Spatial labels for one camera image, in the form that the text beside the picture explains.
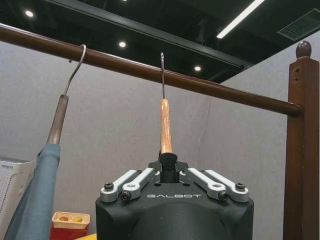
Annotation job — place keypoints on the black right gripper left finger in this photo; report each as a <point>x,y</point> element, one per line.
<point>130,181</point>

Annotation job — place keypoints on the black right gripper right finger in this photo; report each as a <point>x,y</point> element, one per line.
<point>217,181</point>

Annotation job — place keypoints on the long linear ceiling light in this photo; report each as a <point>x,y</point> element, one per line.
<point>240,18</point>

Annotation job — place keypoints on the yellow board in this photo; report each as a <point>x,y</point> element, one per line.
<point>90,236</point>

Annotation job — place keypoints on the round ceiling light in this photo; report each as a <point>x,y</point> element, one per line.
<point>122,44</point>
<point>197,68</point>
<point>29,13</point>

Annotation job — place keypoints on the brown wooden rack post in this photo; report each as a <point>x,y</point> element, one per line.
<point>303,150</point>

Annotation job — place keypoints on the beige tray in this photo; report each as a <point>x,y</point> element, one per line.
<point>71,220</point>

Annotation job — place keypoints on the blue-grey garment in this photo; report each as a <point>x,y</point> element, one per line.
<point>37,190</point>

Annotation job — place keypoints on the brown wooden clothes rail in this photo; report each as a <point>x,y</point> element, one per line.
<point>175,80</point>

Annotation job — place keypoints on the light wooden clothes hanger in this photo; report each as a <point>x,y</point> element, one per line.
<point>166,125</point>

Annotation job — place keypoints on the red box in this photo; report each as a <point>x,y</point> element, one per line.
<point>67,233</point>

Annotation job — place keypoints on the ceiling air vent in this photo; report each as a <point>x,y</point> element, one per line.
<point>300,23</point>

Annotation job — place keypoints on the dark wooden clothes hanger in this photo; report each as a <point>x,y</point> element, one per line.
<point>58,120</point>

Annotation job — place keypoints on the white perforated appliance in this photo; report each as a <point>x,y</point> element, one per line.
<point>12,182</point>

